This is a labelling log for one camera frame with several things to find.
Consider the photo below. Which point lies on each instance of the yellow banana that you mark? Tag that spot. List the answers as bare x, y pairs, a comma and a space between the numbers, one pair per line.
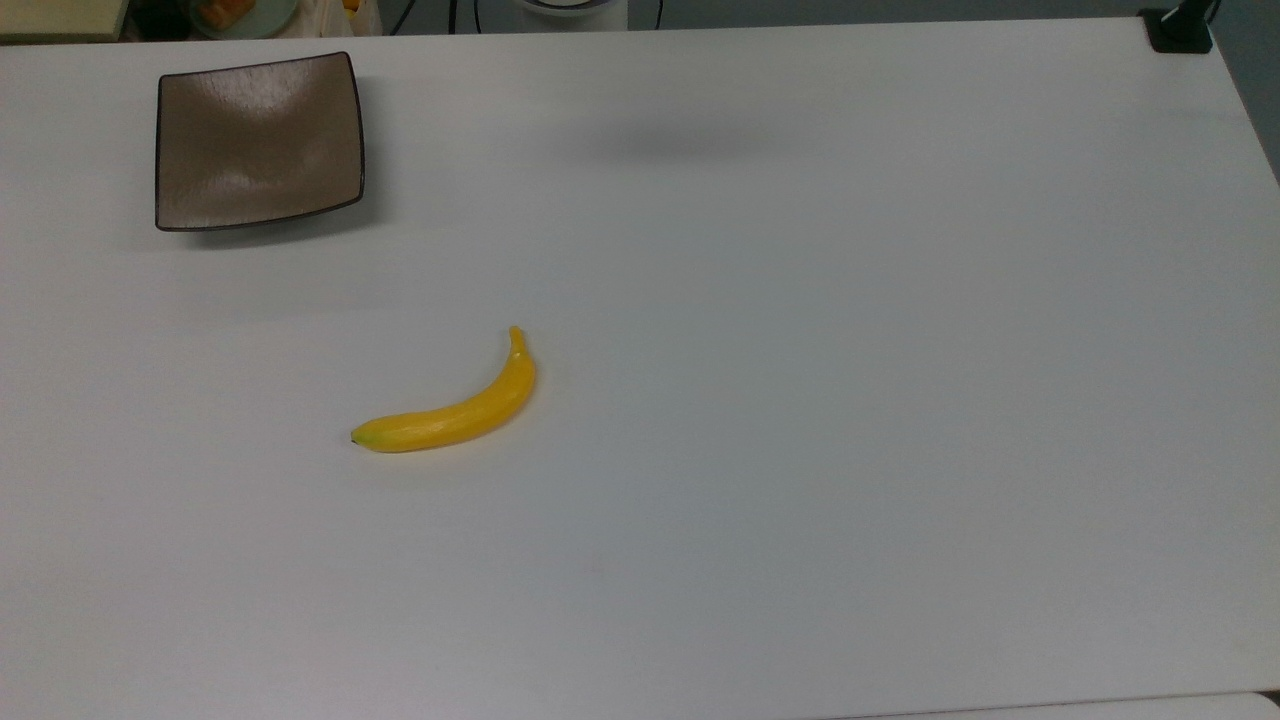
470, 412

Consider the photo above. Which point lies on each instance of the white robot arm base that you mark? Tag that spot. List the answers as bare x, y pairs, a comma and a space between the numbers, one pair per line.
570, 7

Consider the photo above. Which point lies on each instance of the brown square ceramic plate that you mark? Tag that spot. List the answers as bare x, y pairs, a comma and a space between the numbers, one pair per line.
258, 142

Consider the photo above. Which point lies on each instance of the pale yellow box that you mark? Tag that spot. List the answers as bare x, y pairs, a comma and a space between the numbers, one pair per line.
60, 18

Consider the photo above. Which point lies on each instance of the black camera stand table clamp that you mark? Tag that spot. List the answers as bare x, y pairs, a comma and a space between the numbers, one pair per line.
1180, 30

